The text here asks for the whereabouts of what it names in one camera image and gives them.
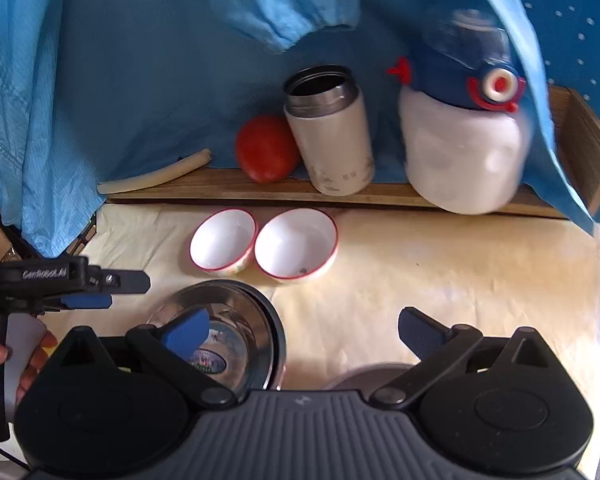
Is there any large steel plate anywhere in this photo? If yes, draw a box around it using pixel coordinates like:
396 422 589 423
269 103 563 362
147 280 286 396

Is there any white bowl red rim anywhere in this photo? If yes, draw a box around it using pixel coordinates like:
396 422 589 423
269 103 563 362
254 208 339 284
189 208 259 278

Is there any person's left hand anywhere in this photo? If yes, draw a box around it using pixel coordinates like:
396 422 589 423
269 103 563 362
0 313 47 413

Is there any cream table cloth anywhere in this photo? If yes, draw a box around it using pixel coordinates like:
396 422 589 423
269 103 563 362
15 205 600 479

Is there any red tomato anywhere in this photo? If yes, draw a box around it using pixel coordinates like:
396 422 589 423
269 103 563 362
235 115 301 184

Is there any blue cloth backdrop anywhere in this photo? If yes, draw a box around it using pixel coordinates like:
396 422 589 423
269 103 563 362
0 0 600 257

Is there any white bottle blue cap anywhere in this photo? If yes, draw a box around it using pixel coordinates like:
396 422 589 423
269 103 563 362
389 9 532 214

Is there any white steel thermos jar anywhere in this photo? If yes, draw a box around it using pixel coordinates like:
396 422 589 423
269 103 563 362
284 64 375 197

